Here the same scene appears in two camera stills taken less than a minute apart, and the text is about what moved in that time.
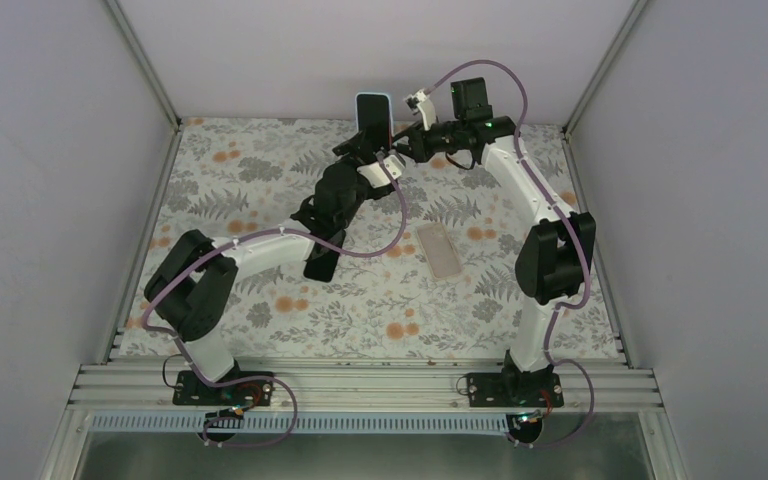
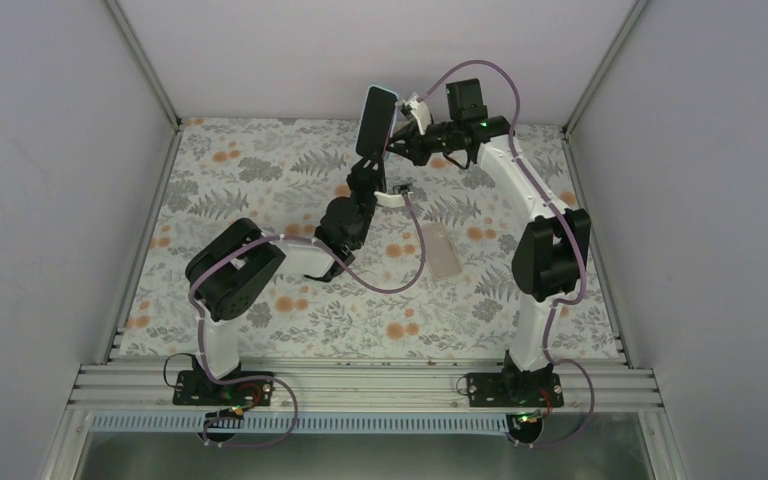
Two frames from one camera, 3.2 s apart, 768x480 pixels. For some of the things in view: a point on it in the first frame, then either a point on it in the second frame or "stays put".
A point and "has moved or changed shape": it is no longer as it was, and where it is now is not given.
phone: (374, 115) has moved or changed shape
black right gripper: (421, 149) stays put
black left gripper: (351, 146) -> (364, 176)
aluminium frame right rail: (581, 181) stays put
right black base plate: (514, 389) stays put
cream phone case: (438, 250) stays put
